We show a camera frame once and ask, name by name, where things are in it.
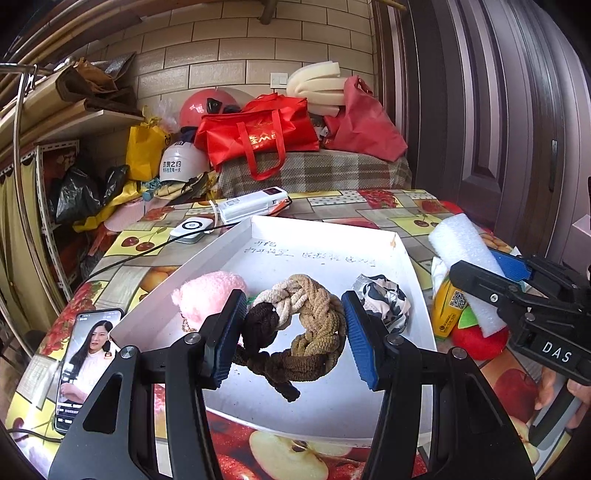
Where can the white round wireless charger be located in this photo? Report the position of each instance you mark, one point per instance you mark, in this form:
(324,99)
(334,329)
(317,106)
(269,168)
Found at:
(191,230)

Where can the cream foam stack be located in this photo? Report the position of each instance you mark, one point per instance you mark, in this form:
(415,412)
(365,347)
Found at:
(322,85)

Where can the dark wooden door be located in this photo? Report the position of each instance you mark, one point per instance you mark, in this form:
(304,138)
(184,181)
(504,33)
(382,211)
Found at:
(493,98)

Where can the pink hat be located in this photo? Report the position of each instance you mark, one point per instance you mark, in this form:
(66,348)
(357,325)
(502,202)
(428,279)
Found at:
(129,213)

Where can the white foam sheet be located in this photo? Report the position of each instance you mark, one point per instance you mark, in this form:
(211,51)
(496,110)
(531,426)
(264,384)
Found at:
(458,244)

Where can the fruit pattern tablecloth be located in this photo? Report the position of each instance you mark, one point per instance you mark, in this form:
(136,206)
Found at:
(412,214)

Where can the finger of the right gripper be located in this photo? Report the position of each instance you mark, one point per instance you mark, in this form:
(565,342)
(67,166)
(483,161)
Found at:
(496,291)
(513,267)

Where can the cow print cloth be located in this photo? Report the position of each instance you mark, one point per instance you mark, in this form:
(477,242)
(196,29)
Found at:
(384,299)

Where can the plaid covered bench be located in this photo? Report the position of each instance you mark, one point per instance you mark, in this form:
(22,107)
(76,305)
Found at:
(325,170)

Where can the yellow snack packet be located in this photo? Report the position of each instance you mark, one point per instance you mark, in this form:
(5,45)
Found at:
(448,305)

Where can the red tote bag gold print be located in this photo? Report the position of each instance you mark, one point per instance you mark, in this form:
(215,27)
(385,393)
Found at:
(266,129)

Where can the white helmet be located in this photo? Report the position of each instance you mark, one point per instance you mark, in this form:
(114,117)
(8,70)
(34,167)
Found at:
(182,161)

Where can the smartphone showing woman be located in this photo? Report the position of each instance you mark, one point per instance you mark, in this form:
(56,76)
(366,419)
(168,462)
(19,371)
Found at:
(89,352)

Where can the white power bank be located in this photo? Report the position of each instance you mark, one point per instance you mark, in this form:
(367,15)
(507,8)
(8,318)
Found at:
(262,202)

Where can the pink plush toy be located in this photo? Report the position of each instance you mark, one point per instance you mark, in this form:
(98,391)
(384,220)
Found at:
(204,296)

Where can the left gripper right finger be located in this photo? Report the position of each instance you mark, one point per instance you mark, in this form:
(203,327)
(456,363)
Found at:
(473,437)

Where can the white shallow box tray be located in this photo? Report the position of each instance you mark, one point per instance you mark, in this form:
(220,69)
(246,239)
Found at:
(264,251)

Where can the red apple plush toy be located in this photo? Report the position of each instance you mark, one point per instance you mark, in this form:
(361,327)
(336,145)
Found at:
(467,334)

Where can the dark red fabric bag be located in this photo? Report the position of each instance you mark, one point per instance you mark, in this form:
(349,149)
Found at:
(363,125)

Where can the black plastic bag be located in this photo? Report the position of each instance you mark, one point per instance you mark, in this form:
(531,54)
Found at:
(80,195)

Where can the red helmet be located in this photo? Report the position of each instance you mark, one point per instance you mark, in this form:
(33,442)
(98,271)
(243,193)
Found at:
(209,101)

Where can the yellow shopping bag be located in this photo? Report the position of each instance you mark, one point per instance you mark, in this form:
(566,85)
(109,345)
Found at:
(145,146)

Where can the metal storage shelf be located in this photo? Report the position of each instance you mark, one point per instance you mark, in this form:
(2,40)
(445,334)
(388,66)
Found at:
(77,101)

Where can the chrome clothes rack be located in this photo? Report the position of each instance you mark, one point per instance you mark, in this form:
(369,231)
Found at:
(27,77)

